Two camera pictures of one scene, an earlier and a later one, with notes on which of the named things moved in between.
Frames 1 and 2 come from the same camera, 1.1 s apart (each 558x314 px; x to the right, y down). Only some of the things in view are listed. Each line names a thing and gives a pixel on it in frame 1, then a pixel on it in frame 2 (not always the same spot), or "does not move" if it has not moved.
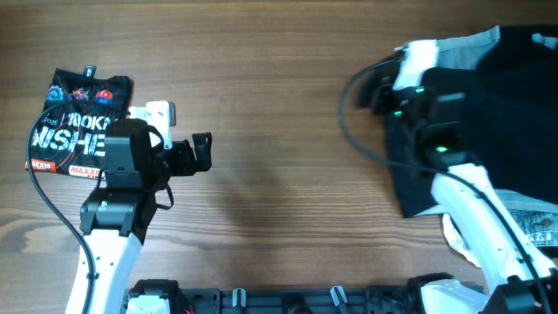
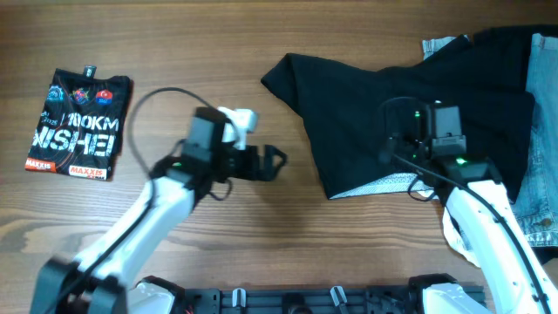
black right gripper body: x=388 y=100 -> x=403 y=146
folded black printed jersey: x=70 y=133 does not move
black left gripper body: x=179 y=159 -> x=234 y=162
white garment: x=456 y=241 does not move
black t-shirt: x=508 y=126 -> x=485 y=74
